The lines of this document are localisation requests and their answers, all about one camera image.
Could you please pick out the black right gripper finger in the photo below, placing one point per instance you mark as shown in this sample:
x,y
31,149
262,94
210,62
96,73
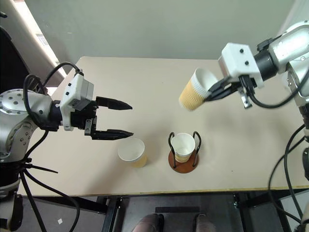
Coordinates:
x,y
220,94
218,86

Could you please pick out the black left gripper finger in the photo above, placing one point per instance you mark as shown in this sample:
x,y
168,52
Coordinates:
x,y
112,134
113,103

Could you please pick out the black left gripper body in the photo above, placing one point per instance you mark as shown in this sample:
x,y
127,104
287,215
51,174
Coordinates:
x,y
83,113

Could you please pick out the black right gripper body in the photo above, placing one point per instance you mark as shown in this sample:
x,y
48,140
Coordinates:
x,y
247,84

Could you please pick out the ribbed yellow paper cup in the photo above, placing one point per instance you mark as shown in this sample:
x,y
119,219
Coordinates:
x,y
183,148
134,153
194,93

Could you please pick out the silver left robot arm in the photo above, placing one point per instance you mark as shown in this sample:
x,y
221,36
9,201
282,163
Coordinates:
x,y
14,113

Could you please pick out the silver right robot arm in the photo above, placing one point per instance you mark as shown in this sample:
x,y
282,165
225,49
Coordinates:
x,y
287,58

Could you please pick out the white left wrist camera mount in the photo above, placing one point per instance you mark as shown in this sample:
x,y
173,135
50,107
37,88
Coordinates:
x,y
74,90

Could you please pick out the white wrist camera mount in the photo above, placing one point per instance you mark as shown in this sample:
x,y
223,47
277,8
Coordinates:
x,y
237,61
74,90

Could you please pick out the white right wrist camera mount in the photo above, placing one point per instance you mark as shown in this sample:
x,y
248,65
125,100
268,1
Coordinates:
x,y
237,61

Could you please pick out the black table frame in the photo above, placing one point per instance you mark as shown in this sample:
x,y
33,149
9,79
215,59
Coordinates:
x,y
173,207

